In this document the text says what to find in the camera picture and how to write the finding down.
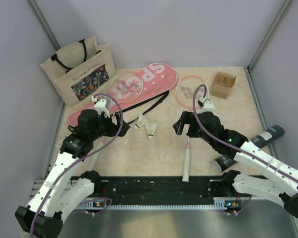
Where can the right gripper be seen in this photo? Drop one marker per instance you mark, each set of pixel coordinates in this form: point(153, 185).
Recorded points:
point(186, 118)

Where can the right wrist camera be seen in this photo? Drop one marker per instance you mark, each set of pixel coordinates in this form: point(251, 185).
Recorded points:
point(206, 105)

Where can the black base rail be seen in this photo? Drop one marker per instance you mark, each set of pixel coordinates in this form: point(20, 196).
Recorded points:
point(162, 190)

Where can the pink racket cover bag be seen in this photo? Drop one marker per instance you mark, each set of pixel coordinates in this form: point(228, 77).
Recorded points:
point(158, 78)

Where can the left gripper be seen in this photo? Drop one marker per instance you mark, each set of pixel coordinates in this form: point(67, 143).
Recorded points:
point(112, 127)

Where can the small cardboard box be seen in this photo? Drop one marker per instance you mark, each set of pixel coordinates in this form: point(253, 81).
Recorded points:
point(222, 84)

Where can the pink racket on cover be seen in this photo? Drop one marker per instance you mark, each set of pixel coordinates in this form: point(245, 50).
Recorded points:
point(123, 89)

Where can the black shuttlecock tube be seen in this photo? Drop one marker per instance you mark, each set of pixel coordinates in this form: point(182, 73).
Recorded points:
point(261, 140)

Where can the white shuttlecock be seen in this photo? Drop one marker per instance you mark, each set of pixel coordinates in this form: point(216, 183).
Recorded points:
point(151, 128)
point(141, 121)

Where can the beige floral tote bag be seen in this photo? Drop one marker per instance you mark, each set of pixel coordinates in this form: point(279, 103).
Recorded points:
point(77, 70)

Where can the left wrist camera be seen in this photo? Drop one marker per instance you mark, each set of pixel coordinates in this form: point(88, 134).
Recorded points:
point(101, 106)

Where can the pink racket right side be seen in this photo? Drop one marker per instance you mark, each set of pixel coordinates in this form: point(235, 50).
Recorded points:
point(184, 96)

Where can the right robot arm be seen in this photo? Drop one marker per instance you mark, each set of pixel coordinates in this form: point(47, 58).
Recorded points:
point(280, 182)

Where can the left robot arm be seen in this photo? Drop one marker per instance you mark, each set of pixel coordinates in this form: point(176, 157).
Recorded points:
point(46, 212)

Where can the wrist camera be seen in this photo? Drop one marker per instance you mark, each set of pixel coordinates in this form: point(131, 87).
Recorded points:
point(206, 105)
point(101, 106)

